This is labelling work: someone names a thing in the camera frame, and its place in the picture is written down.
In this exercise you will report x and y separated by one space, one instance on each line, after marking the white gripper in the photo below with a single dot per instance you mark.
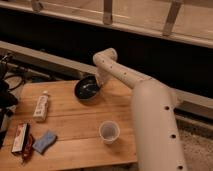
102 77

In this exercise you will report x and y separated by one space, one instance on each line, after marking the black ceramic bowl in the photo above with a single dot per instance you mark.
86 88

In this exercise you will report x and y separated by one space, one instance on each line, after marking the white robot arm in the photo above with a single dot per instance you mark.
158 144

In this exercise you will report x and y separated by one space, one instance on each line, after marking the clear plastic cup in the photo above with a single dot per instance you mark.
109 132

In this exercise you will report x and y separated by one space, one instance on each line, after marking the white tube bottle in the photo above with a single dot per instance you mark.
41 108

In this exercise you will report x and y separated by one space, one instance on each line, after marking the blue sponge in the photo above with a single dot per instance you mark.
41 144

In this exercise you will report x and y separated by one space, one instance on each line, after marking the black equipment at left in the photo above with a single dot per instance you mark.
6 99

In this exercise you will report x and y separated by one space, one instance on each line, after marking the red and white box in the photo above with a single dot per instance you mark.
19 139

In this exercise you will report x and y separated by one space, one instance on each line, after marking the dark red wrapped snack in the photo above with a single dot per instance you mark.
27 148

